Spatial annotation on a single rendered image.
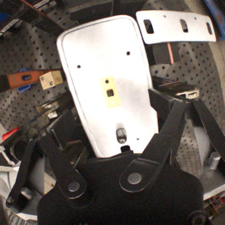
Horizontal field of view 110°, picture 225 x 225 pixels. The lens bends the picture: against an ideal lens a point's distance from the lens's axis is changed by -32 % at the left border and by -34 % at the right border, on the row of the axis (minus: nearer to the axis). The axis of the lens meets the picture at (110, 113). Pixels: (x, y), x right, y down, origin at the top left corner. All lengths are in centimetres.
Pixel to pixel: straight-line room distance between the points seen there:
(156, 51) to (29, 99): 72
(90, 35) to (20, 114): 73
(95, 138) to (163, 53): 33
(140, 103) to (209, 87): 66
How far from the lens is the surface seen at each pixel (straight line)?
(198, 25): 45
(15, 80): 24
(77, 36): 33
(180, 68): 73
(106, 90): 31
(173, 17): 40
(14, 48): 87
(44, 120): 26
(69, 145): 44
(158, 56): 35
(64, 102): 34
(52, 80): 27
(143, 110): 34
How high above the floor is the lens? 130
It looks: 69 degrees down
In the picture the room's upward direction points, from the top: 178 degrees clockwise
